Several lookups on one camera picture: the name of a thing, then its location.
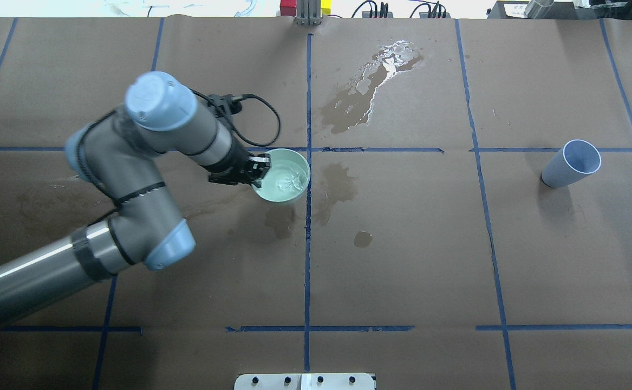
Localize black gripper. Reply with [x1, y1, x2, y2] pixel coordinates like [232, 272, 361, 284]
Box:
[209, 153, 271, 189]

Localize mint green bowl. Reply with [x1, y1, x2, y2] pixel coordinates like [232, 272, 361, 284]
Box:
[251, 148, 311, 205]

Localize light blue paper cup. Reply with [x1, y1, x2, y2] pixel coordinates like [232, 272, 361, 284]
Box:
[539, 140, 602, 189]

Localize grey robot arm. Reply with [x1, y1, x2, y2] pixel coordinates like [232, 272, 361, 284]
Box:
[0, 71, 271, 330]

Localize red blue yellow blocks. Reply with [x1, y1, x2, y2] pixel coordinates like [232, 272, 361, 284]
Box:
[278, 1, 333, 17]

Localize steel cylinder cup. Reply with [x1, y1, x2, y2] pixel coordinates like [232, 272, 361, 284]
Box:
[524, 0, 555, 20]

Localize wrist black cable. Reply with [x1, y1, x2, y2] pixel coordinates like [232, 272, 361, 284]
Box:
[188, 89, 282, 148]

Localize aluminium frame post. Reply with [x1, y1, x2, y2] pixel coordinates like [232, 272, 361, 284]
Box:
[294, 0, 323, 25]

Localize white metal base plate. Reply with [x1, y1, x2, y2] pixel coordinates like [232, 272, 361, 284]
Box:
[233, 372, 377, 389]

